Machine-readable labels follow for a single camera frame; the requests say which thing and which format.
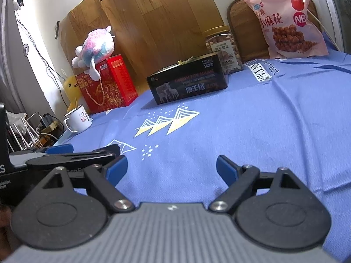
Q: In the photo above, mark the pastel plush toy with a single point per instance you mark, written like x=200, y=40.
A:
x=96, y=46

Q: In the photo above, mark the yellow duck plush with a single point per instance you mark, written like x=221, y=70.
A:
x=71, y=87

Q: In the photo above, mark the wooden board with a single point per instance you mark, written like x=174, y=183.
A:
x=153, y=22
x=241, y=33

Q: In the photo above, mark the white enamel mug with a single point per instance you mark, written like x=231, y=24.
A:
x=79, y=120

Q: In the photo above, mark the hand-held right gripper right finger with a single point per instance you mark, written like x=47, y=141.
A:
x=229, y=169

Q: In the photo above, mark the large pink snack bag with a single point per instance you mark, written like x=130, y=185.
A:
x=288, y=24

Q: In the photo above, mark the red gift box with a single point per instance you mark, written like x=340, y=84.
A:
x=109, y=87

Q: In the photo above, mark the black cardboard box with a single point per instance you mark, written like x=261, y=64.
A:
x=189, y=85

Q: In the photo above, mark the blue printed cloth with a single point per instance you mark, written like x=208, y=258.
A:
x=246, y=120

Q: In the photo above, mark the frosted patterned glass door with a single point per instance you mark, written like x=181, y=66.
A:
x=338, y=8

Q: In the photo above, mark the wooden stick in mug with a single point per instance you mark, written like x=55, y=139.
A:
x=74, y=105

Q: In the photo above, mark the clear nut jar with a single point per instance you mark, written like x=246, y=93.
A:
x=224, y=49

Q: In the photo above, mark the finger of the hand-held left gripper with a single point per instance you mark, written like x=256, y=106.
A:
x=60, y=149
x=82, y=159

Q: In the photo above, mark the black charger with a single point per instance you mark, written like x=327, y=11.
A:
x=47, y=120

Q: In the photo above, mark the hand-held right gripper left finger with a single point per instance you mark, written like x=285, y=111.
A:
x=116, y=169

